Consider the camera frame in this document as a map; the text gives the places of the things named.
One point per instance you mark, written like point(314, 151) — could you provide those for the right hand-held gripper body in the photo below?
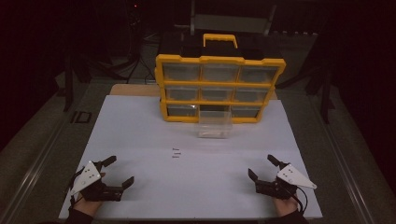
point(280, 186)

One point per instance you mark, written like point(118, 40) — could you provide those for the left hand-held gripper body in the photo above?
point(93, 183)

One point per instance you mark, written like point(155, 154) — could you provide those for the clear plastic drawer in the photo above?
point(214, 126)

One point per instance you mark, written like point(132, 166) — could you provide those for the yellow drawer organizer cabinet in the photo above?
point(219, 59)

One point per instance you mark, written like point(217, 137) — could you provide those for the person's right hand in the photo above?
point(286, 206)

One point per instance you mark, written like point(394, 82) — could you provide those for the person's left hand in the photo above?
point(87, 206)

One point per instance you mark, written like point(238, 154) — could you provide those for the black metal stand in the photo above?
point(68, 84)
point(325, 96)

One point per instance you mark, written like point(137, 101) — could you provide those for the set of closed clear drawers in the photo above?
point(182, 72)

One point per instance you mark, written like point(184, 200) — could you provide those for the black tripod stand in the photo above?
point(136, 46)

